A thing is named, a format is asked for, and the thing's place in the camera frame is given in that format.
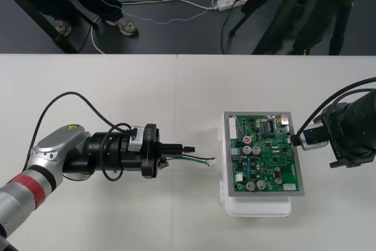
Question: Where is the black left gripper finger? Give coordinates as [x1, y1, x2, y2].
[160, 143, 185, 152]
[160, 150, 185, 158]

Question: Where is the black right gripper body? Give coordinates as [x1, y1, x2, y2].
[312, 103, 365, 170]

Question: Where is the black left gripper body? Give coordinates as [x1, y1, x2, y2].
[140, 122, 163, 179]

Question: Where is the cable bundle with metal plug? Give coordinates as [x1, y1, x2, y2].
[157, 145, 219, 172]

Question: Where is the white power strip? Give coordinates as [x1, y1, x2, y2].
[216, 0, 253, 11]

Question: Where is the green circuit board grey frame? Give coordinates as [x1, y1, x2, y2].
[224, 111, 306, 198]

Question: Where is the black metal frame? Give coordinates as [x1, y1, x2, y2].
[0, 0, 80, 54]

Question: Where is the thick white floor cable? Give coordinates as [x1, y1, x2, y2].
[90, 0, 219, 55]

